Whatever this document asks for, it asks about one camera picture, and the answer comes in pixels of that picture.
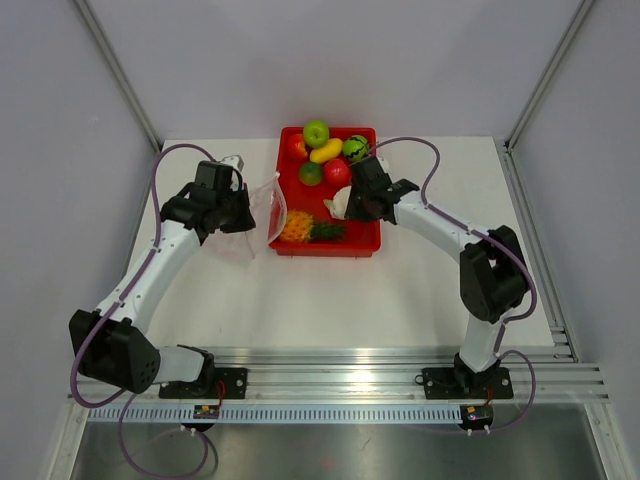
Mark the left circuit board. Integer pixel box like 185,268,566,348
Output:
193,405,220,420

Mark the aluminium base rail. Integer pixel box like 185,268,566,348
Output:
69,344,611,409

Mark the left aluminium frame post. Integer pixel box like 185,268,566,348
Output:
71,0,162,153

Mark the right circuit board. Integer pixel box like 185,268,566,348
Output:
459,404,494,432

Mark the right aluminium frame post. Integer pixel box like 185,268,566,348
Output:
504,0,597,154

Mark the aluminium frame post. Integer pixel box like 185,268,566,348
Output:
71,0,162,153
504,0,597,154

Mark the clear zip top bag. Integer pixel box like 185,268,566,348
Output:
204,172,288,263

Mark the red toy tomato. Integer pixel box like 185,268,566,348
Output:
285,133,309,162

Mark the toy watermelon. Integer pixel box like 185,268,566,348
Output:
342,135,370,163

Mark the green toy lime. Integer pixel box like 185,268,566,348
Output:
298,162,324,187

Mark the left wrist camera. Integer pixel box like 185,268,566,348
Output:
220,155,244,172

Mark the right side aluminium rail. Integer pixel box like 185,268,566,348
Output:
494,139,581,363

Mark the white slotted cable duct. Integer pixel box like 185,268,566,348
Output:
88,402,461,425

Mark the toy cauliflower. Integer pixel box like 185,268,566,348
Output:
323,186,352,220

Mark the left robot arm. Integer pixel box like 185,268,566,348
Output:
69,156,256,398

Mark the toy pineapple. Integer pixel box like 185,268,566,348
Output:
277,210,346,244

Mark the red plastic tray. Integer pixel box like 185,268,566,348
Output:
270,126,381,258

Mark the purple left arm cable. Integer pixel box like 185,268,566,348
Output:
72,143,219,475

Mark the red toy apple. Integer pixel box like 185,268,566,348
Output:
323,158,351,188

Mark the circuit board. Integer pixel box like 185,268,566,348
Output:
193,405,220,420
459,404,494,432

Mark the yellow toy mango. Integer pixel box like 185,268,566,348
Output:
309,138,343,164

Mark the green toy apple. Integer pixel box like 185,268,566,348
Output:
302,120,330,149

